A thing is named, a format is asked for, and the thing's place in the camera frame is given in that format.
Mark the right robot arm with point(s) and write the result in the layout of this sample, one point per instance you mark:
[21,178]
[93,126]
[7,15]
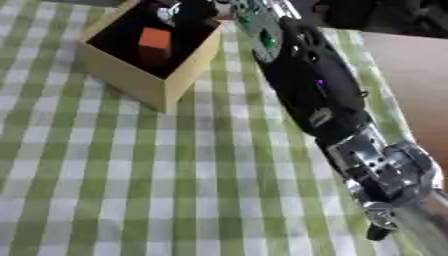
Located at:
[315,76]

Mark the tan cardboard box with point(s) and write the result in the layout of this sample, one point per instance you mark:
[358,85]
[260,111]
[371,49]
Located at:
[137,85]

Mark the orange block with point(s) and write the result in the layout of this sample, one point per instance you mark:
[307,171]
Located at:
[155,40]

